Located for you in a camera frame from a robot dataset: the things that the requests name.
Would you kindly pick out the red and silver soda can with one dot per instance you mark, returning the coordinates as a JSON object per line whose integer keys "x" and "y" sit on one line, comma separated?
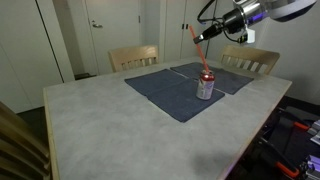
{"x": 205, "y": 85}

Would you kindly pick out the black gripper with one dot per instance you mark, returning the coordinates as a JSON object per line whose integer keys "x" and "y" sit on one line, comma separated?
{"x": 232, "y": 22}

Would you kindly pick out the black orange bar clamp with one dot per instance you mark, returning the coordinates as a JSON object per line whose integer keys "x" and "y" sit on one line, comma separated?
{"x": 282, "y": 162}

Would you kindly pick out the light wooden chair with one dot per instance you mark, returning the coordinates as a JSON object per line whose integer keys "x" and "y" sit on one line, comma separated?
{"x": 251, "y": 59}
{"x": 133, "y": 57}

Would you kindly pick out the dark grey cloth mat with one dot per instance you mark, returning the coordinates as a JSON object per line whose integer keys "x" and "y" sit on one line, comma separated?
{"x": 225, "y": 81}

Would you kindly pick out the wooden chair in foreground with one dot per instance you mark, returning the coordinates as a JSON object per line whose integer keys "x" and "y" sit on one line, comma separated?
{"x": 23, "y": 156}

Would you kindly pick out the white door with handle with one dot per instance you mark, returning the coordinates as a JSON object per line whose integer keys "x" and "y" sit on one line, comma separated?
{"x": 113, "y": 24}

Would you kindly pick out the white closet double door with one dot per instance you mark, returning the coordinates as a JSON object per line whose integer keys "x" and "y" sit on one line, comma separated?
{"x": 179, "y": 17}

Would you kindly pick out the red plastic straw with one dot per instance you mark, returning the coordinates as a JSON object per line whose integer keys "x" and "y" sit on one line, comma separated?
{"x": 199, "y": 50}

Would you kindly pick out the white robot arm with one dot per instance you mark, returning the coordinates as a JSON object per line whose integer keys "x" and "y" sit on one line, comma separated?
{"x": 257, "y": 10}

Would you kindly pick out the dark blue cloth mat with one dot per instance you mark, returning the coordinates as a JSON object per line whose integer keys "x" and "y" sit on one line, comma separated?
{"x": 173, "y": 93}

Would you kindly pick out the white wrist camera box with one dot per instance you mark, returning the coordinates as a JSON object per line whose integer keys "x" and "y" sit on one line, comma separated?
{"x": 248, "y": 36}

